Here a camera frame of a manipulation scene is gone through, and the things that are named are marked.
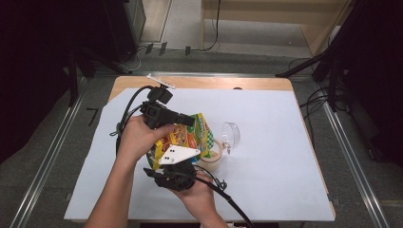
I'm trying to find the black floor cables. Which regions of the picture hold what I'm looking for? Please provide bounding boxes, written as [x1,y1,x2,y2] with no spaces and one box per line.
[286,56,350,145]

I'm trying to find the white floor cable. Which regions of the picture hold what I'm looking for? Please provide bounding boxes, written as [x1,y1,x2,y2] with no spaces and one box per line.
[122,47,143,72]

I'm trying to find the person's left hand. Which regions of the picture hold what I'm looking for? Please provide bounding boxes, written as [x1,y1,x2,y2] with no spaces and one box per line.
[116,113,176,165]

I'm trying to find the black metal stand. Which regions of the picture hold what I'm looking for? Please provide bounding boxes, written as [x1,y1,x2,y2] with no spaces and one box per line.
[65,44,129,107]
[275,0,365,112]

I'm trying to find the light wooden shelf unit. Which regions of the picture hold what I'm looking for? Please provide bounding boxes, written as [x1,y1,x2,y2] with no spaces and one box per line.
[200,0,355,57]

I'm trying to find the hanging black cable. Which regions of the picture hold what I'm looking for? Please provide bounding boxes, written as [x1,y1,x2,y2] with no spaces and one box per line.
[201,0,222,52]

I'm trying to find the right hand-held gripper black cable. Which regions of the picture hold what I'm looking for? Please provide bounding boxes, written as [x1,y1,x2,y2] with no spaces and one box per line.
[192,164,257,228]

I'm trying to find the left hand-held gripper black cable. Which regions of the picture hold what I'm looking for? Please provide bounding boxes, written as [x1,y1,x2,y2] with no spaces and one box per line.
[109,85,157,157]

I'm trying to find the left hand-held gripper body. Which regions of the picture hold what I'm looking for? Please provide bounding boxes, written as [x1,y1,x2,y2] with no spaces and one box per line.
[139,73,176,130]

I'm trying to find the person's right hand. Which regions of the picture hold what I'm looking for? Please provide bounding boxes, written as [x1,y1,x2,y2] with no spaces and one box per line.
[170,170,219,220]

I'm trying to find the hand-held gripper black cable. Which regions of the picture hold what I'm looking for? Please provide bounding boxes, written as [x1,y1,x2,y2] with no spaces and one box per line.
[192,164,257,228]
[109,85,157,157]

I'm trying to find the dark curtain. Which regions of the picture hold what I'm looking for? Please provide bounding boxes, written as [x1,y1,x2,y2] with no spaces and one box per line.
[0,0,107,164]
[336,0,403,167]

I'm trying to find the black cabinet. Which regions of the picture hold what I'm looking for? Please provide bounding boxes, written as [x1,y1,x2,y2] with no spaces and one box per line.
[101,0,147,64]

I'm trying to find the clear jar with beige rim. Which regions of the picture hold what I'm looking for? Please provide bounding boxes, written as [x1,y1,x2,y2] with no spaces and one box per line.
[198,122,241,174]

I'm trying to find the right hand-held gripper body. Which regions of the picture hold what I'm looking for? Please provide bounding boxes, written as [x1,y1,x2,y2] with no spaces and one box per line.
[143,143,202,192]

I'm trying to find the metal floor rail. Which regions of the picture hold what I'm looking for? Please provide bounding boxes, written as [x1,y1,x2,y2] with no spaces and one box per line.
[9,77,88,228]
[316,83,392,228]

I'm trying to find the yellow green refill pouch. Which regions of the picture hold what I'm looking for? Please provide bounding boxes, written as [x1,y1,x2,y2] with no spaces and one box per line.
[145,112,216,171]

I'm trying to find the white paper table sheet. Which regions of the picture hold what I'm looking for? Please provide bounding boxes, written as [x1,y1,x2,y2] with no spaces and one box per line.
[64,87,336,221]

